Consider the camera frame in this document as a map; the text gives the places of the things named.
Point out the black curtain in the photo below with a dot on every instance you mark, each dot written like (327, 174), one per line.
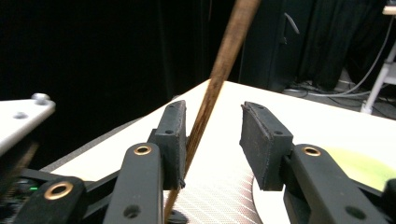
(336, 37)
(93, 46)

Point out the brown wooden chopstick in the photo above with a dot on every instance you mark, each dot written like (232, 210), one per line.
(230, 46)

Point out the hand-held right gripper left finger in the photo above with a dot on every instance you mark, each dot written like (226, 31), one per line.
(172, 149)

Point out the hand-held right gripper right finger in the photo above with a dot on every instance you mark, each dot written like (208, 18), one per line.
(266, 149)

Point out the green ceramic bowl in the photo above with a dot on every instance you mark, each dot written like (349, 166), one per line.
(364, 168)

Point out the grey plate dark rim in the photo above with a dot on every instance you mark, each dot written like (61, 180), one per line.
(267, 208)

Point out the black cabinet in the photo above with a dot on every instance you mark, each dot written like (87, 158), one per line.
(267, 46)

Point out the striped woven placemat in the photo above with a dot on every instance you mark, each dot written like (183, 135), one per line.
(218, 202)

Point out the white metal stand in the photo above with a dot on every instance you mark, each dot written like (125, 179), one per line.
(381, 81)

